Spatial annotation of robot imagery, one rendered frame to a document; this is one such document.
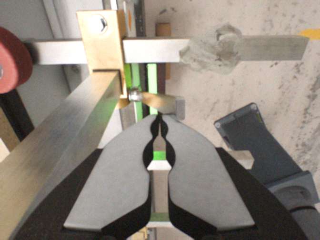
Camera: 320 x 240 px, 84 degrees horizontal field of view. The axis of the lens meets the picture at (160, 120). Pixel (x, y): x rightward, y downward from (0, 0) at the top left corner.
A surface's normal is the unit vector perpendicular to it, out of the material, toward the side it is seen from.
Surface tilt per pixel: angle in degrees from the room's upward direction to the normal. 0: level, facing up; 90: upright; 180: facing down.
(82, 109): 90
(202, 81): 0
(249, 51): 0
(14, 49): 90
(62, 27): 0
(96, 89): 90
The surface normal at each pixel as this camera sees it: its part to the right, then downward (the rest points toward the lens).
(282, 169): -0.56, -0.70
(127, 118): 0.00, 0.54
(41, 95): 1.00, -0.01
